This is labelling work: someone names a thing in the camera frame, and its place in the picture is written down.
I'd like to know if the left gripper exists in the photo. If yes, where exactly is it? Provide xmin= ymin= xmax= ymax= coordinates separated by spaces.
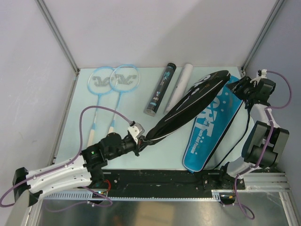
xmin=107 ymin=135 xmax=152 ymax=160

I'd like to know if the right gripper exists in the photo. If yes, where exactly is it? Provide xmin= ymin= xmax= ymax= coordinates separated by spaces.
xmin=226 ymin=75 xmax=257 ymax=101

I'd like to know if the black sport racket bag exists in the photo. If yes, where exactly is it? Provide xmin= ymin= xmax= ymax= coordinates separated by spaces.
xmin=143 ymin=70 xmax=230 ymax=144

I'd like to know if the blue racket bag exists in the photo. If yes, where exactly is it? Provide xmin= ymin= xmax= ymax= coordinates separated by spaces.
xmin=182 ymin=87 xmax=254 ymax=173

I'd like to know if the white shuttlecock tube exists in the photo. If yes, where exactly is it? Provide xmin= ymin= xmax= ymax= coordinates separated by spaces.
xmin=164 ymin=64 xmax=194 ymax=114

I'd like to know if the black shuttlecock tube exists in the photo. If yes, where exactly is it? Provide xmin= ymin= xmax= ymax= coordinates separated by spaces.
xmin=144 ymin=63 xmax=176 ymax=116

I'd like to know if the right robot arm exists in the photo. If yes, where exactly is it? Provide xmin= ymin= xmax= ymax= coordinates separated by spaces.
xmin=217 ymin=77 xmax=289 ymax=189

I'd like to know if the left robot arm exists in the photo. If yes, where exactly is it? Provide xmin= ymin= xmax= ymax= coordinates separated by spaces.
xmin=13 ymin=133 xmax=153 ymax=206

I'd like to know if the blue racket right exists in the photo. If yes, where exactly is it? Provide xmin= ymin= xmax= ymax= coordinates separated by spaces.
xmin=105 ymin=64 xmax=141 ymax=137

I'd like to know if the blue racket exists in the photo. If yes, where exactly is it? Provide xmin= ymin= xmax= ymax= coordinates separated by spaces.
xmin=105 ymin=64 xmax=141 ymax=137
xmin=87 ymin=66 xmax=114 ymax=146

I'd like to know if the blue racket left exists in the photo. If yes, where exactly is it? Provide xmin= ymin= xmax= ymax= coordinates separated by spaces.
xmin=87 ymin=66 xmax=114 ymax=146

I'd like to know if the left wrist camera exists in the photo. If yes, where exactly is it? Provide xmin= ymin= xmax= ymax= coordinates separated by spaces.
xmin=127 ymin=122 xmax=145 ymax=143

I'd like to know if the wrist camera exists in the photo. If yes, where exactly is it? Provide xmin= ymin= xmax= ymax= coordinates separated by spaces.
xmin=250 ymin=69 xmax=267 ymax=84
xmin=127 ymin=122 xmax=145 ymax=143

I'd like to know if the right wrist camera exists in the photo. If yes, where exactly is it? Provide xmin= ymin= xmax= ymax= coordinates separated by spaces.
xmin=250 ymin=69 xmax=267 ymax=84

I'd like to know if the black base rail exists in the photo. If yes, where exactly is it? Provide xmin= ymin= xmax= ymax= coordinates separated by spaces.
xmin=88 ymin=169 xmax=246 ymax=199

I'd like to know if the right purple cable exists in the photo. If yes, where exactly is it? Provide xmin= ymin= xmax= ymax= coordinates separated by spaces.
xmin=234 ymin=70 xmax=293 ymax=220

